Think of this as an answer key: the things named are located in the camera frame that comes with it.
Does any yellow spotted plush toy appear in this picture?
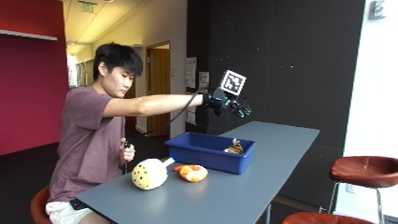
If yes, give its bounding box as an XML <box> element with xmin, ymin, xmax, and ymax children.
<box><xmin>131</xmin><ymin>157</ymin><xmax>177</xmax><ymax>191</ymax></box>

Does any white marker cube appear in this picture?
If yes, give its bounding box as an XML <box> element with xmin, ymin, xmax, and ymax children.
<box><xmin>218</xmin><ymin>69</ymin><xmax>248</xmax><ymax>97</ymax></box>

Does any brown gold plush toy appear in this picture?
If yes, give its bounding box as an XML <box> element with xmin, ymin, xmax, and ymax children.
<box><xmin>222</xmin><ymin>138</ymin><xmax>245</xmax><ymax>155</ymax></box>

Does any the person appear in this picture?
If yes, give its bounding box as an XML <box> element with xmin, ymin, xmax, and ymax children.
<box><xmin>45</xmin><ymin>42</ymin><xmax>253</xmax><ymax>224</ymax></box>

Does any blue plastic bin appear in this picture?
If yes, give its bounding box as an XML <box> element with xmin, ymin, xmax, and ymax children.
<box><xmin>164</xmin><ymin>131</ymin><xmax>257</xmax><ymax>175</ymax></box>

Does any wooden door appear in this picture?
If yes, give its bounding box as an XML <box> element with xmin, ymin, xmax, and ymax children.
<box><xmin>144</xmin><ymin>40</ymin><xmax>172</xmax><ymax>138</ymax></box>

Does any orange plush shrimp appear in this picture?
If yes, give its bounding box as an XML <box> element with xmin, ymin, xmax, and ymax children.
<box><xmin>173</xmin><ymin>163</ymin><xmax>210</xmax><ymax>184</ymax></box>

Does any black phone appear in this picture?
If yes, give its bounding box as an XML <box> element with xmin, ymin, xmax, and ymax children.
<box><xmin>68</xmin><ymin>198</ymin><xmax>89</xmax><ymax>211</ymax></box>

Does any red leather bar stool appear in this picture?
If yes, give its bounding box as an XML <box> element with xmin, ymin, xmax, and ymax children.
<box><xmin>328</xmin><ymin>155</ymin><xmax>398</xmax><ymax>224</ymax></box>
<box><xmin>28</xmin><ymin>185</ymin><xmax>53</xmax><ymax>224</ymax></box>
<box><xmin>281</xmin><ymin>212</ymin><xmax>375</xmax><ymax>224</ymax></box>

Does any metal table leg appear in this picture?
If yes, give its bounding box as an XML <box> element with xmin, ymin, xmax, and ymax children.
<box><xmin>264</xmin><ymin>203</ymin><xmax>274</xmax><ymax>224</ymax></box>

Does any green exit sign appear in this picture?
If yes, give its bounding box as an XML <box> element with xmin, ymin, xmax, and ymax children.
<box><xmin>77</xmin><ymin>0</ymin><xmax>99</xmax><ymax>14</ymax></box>

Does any white wall notice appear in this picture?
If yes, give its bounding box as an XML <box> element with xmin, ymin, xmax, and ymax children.
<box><xmin>198</xmin><ymin>71</ymin><xmax>212</xmax><ymax>90</ymax></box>
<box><xmin>184</xmin><ymin>106</ymin><xmax>198</xmax><ymax>126</ymax></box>
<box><xmin>184</xmin><ymin>56</ymin><xmax>198</xmax><ymax>90</ymax></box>

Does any black glove cable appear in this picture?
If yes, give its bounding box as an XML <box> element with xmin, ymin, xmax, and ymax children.
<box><xmin>143</xmin><ymin>88</ymin><xmax>210</xmax><ymax>136</ymax></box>

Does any grey wall device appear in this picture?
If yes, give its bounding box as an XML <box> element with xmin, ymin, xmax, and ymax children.
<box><xmin>369</xmin><ymin>0</ymin><xmax>389</xmax><ymax>21</ymax></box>

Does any white wall shelf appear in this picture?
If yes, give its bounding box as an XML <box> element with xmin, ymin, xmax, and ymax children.
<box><xmin>0</xmin><ymin>29</ymin><xmax>59</xmax><ymax>42</ymax></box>

